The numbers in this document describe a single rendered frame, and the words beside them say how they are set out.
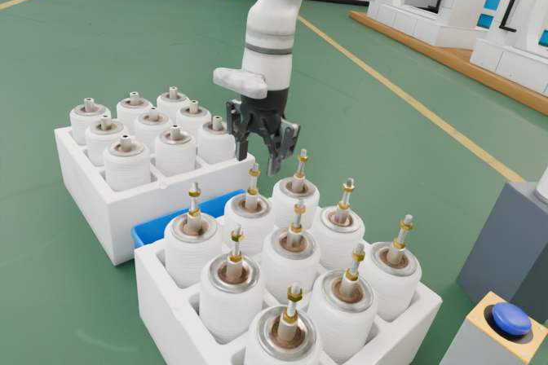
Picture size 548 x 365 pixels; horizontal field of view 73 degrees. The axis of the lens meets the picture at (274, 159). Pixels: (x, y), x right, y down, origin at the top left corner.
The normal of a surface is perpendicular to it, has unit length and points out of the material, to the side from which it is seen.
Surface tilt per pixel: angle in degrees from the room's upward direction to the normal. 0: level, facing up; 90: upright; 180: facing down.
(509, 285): 90
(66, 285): 0
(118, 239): 90
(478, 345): 90
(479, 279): 90
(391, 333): 0
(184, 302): 0
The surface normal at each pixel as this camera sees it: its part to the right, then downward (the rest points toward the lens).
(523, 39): -0.98, -0.01
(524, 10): 0.18, 0.51
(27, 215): 0.12, -0.86
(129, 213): 0.65, 0.44
